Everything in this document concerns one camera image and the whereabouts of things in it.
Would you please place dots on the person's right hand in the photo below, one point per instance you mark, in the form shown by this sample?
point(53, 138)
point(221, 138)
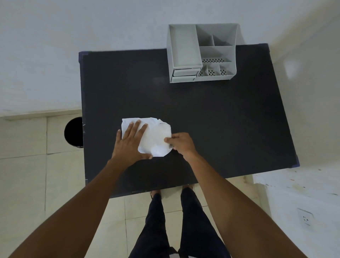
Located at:
point(184, 145)

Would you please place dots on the person's left hand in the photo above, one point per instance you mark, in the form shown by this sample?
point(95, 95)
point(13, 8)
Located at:
point(127, 148)

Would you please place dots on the person's left middle finger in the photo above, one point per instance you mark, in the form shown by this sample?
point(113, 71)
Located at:
point(136, 129)

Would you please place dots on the person's left thumb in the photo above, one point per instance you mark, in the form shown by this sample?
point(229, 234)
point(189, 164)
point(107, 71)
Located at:
point(146, 156)

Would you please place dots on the person's right thumb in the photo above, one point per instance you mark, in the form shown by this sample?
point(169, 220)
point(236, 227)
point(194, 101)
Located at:
point(170, 139)

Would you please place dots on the person's left little finger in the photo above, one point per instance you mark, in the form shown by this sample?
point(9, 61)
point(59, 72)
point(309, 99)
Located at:
point(119, 134)

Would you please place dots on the white paper sheet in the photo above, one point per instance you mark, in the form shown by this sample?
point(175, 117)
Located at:
point(156, 138)

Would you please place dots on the person's right forearm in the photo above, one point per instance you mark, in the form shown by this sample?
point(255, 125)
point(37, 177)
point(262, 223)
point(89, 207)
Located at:
point(239, 210)

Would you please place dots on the person's left forearm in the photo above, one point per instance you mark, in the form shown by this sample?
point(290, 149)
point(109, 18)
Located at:
point(71, 212)

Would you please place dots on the person's left foot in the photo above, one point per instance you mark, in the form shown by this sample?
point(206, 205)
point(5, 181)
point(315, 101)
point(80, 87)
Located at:
point(155, 193)

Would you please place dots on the person's foot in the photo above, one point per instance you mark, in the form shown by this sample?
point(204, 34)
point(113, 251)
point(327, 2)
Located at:
point(155, 193)
point(188, 187)

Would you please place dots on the black round bin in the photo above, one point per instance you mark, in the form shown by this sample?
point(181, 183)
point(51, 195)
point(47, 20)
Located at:
point(74, 133)

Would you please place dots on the person's right foot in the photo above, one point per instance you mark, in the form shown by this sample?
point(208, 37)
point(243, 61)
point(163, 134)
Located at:
point(188, 187)

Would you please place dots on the small grey organizer drawer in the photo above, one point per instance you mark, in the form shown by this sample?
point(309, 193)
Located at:
point(186, 72)
point(183, 78)

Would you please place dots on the person's dark trousers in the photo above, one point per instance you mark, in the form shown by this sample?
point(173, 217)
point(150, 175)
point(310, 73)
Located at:
point(191, 228)

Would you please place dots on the grey plastic desk organizer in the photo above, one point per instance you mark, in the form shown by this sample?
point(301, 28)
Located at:
point(186, 47)

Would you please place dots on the white stained ledge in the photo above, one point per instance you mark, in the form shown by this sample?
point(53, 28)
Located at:
point(300, 180)

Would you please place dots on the white wall socket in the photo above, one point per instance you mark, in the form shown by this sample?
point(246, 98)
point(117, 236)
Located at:
point(305, 217)

